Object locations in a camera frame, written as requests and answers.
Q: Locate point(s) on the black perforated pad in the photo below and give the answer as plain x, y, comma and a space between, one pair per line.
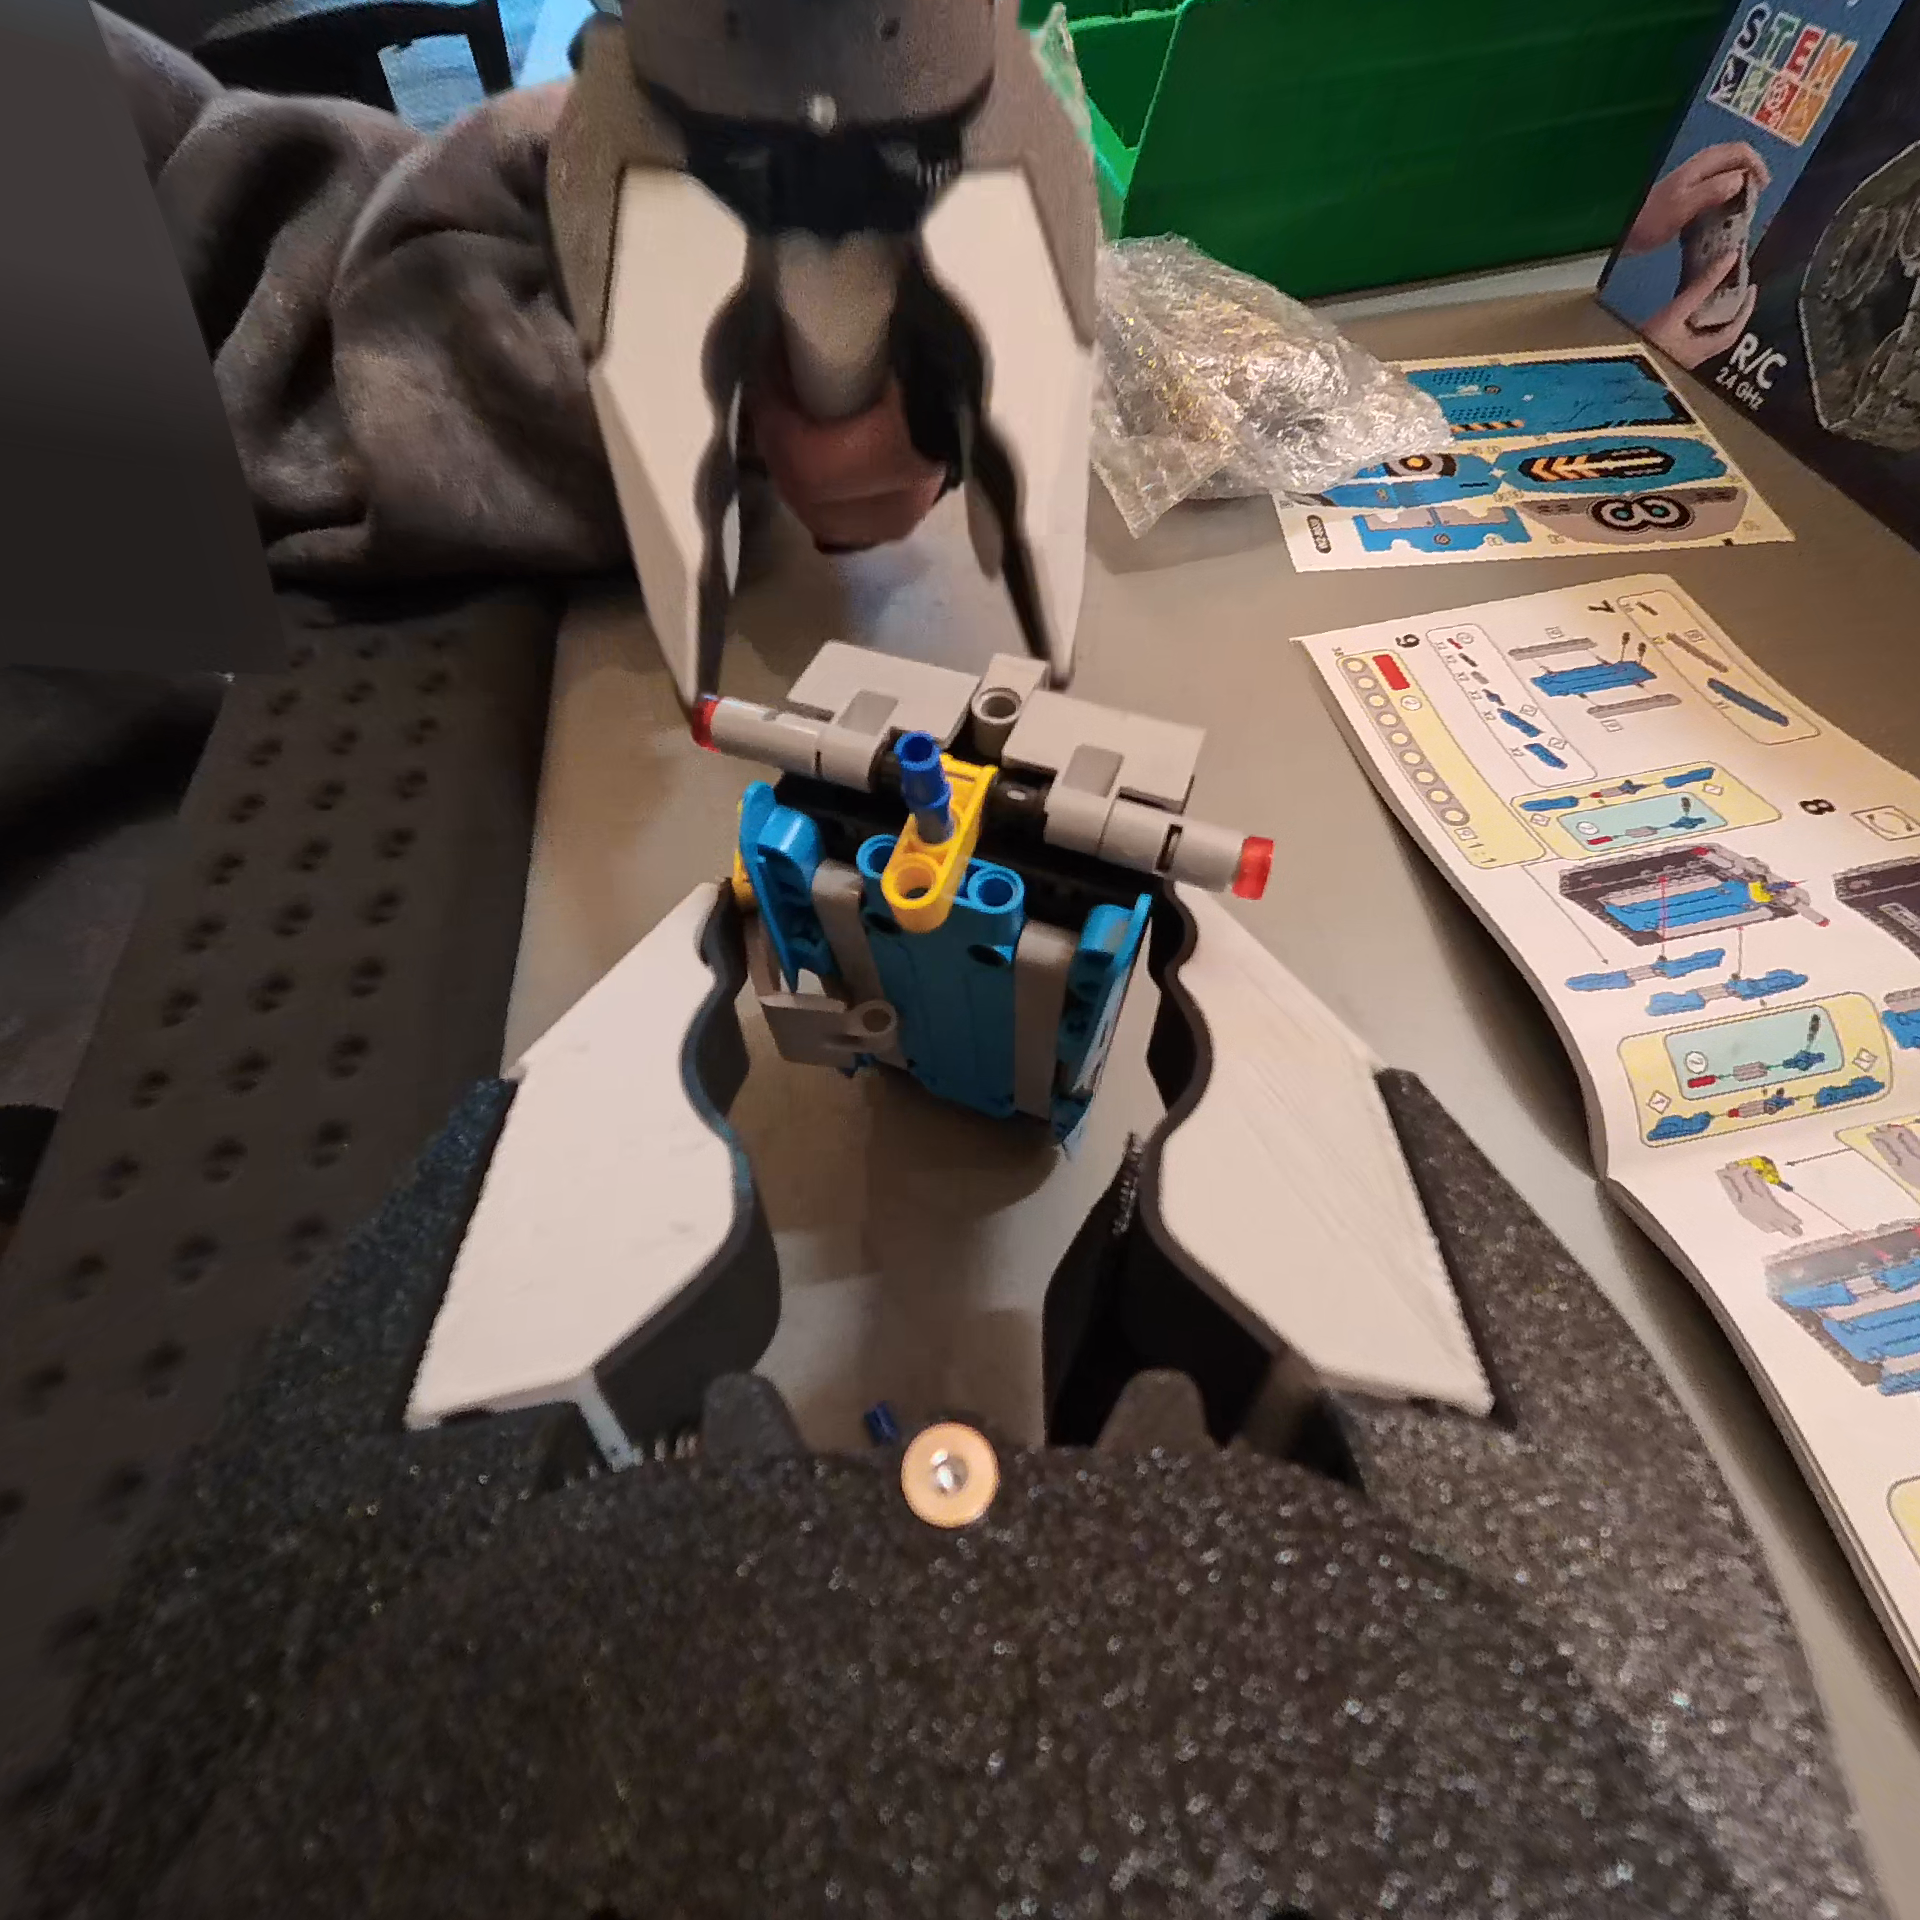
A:
269, 1052

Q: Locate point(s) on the brick instruction booklet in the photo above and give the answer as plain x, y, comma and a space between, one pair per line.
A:
1681, 991

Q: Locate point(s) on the yellow toy brick connector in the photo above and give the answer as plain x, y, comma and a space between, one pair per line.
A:
741, 890

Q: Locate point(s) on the grey blue toy brick assembly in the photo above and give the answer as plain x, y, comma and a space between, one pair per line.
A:
976, 960

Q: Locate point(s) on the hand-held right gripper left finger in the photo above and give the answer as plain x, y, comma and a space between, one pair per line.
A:
586, 1200

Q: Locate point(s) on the blue sticker sheet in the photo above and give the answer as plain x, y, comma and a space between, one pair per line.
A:
1532, 466

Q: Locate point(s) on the green plastic bin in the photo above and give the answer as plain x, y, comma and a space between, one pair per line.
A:
1410, 121

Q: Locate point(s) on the black office chair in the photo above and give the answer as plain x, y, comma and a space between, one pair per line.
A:
362, 36

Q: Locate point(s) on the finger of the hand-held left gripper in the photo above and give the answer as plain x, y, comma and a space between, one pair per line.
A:
653, 362
1035, 362

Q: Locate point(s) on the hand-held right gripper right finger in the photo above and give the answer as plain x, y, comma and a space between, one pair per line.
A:
1305, 1200

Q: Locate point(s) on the blue toy brick pin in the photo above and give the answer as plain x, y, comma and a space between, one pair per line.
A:
880, 1428

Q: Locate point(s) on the crumpled clear plastic bag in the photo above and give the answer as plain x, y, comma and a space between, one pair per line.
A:
1259, 375

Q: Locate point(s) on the grey desk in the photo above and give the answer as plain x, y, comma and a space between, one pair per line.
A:
1410, 811

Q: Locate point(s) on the toy robot kit box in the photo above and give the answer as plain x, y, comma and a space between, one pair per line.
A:
1802, 241

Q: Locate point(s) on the person's left hand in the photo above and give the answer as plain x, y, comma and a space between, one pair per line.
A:
855, 420

